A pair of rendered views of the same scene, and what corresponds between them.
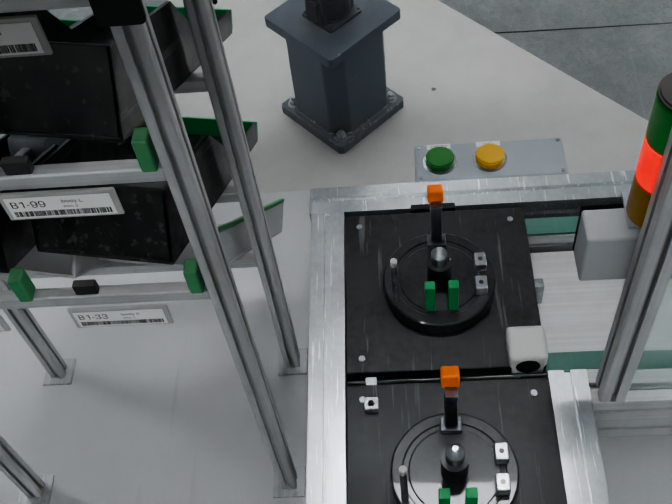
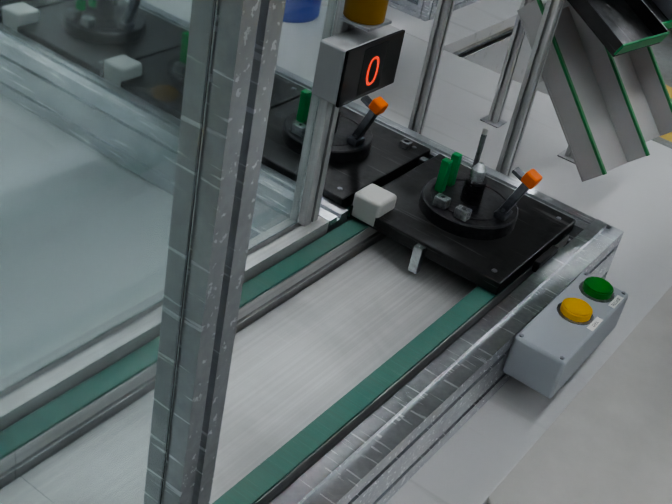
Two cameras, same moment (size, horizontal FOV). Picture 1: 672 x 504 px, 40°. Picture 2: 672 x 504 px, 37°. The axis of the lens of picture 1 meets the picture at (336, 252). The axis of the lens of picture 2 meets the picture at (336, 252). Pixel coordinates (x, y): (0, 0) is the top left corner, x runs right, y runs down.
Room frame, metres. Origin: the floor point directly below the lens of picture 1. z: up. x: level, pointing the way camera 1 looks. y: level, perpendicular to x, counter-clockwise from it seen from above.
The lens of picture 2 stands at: (0.95, -1.34, 1.68)
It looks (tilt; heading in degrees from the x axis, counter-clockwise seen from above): 34 degrees down; 112
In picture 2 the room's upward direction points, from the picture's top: 12 degrees clockwise
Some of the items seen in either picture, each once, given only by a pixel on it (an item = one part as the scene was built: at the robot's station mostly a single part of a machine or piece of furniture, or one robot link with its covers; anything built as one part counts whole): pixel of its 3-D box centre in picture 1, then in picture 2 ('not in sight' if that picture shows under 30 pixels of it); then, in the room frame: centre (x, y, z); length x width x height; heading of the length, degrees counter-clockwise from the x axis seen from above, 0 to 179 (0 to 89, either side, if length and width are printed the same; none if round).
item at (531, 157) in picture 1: (488, 172); (568, 330); (0.84, -0.23, 0.93); 0.21 x 0.07 x 0.06; 83
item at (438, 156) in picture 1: (439, 161); (596, 290); (0.85, -0.16, 0.96); 0.04 x 0.04 x 0.02
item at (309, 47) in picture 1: (337, 63); not in sight; (1.08, -0.05, 0.96); 0.15 x 0.15 x 0.20; 37
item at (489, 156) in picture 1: (489, 158); (575, 312); (0.84, -0.23, 0.96); 0.04 x 0.04 x 0.02
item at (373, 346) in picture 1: (439, 289); (465, 217); (0.64, -0.12, 0.96); 0.24 x 0.24 x 0.02; 83
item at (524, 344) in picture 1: (525, 350); (373, 205); (0.53, -0.21, 0.97); 0.05 x 0.05 x 0.04; 83
